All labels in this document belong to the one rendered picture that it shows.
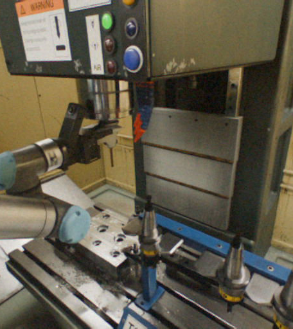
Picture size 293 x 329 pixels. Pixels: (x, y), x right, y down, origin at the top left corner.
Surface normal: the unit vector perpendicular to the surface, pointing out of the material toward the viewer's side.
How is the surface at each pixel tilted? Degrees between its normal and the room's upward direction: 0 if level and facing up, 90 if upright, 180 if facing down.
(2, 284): 24
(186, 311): 0
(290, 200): 90
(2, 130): 90
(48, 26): 90
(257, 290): 0
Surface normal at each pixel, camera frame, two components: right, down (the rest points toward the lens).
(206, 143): -0.63, 0.32
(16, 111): 0.78, 0.22
